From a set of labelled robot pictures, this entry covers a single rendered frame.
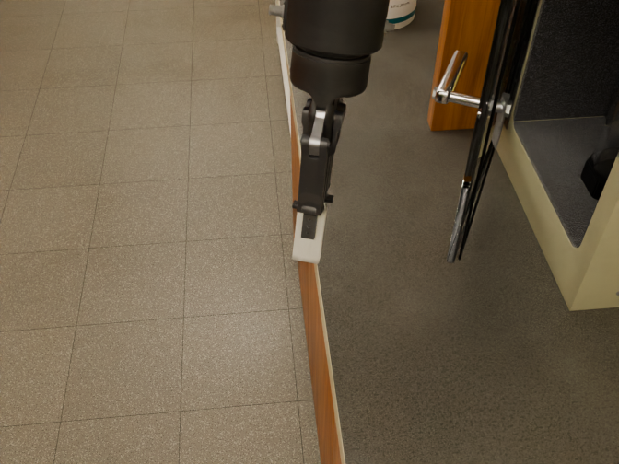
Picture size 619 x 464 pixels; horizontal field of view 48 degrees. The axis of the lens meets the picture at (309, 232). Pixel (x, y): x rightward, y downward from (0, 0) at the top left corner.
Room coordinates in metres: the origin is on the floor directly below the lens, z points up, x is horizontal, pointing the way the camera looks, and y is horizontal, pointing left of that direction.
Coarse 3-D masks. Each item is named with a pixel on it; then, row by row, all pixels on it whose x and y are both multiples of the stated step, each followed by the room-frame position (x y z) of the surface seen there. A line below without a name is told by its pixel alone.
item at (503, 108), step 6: (504, 96) 0.59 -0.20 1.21; (492, 102) 0.59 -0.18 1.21; (498, 102) 0.59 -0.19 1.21; (504, 102) 0.58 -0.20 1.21; (510, 102) 0.59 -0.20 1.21; (498, 108) 0.59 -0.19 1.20; (504, 108) 0.58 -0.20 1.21; (510, 108) 0.58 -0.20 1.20; (498, 114) 0.59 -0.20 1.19; (504, 114) 0.58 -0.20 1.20; (498, 120) 0.59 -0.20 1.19; (498, 126) 0.58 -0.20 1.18; (498, 132) 0.58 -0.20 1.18; (492, 138) 0.59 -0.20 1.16; (498, 138) 0.58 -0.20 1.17
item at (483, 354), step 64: (384, 64) 1.08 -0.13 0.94; (384, 128) 0.90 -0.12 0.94; (384, 192) 0.74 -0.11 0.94; (448, 192) 0.74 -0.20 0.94; (512, 192) 0.74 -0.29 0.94; (384, 256) 0.62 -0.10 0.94; (512, 256) 0.62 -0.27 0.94; (384, 320) 0.51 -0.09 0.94; (448, 320) 0.51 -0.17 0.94; (512, 320) 0.51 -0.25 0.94; (576, 320) 0.51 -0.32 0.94; (384, 384) 0.43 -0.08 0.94; (448, 384) 0.43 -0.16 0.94; (512, 384) 0.43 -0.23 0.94; (576, 384) 0.43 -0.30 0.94; (384, 448) 0.35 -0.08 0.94; (448, 448) 0.35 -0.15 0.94; (512, 448) 0.35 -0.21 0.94; (576, 448) 0.35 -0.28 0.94
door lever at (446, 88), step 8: (456, 56) 0.67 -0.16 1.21; (464, 56) 0.67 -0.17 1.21; (456, 64) 0.66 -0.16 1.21; (464, 64) 0.67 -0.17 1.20; (448, 72) 0.64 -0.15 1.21; (456, 72) 0.64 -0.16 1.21; (448, 80) 0.63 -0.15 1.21; (456, 80) 0.63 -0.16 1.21; (440, 88) 0.61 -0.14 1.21; (448, 88) 0.61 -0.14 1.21; (432, 96) 0.61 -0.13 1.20; (440, 96) 0.60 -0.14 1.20; (448, 96) 0.60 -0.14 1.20; (456, 96) 0.60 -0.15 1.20; (464, 96) 0.60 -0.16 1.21; (472, 96) 0.60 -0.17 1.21; (464, 104) 0.60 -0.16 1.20; (472, 104) 0.59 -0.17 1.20
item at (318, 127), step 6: (318, 114) 0.53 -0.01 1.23; (324, 114) 0.53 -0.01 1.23; (318, 120) 0.53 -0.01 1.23; (318, 126) 0.52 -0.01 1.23; (312, 132) 0.52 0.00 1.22; (318, 132) 0.52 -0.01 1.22; (312, 138) 0.51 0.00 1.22; (318, 138) 0.51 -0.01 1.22; (312, 144) 0.50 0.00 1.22; (318, 144) 0.50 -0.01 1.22; (312, 150) 0.51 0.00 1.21; (318, 150) 0.50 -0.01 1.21
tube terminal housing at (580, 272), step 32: (512, 128) 0.81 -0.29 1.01; (512, 160) 0.78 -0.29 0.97; (544, 192) 0.67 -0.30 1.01; (608, 192) 0.55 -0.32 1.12; (544, 224) 0.64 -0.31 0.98; (608, 224) 0.53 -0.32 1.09; (544, 256) 0.62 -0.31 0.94; (576, 256) 0.56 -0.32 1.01; (608, 256) 0.53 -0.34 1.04; (576, 288) 0.53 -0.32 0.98; (608, 288) 0.53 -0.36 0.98
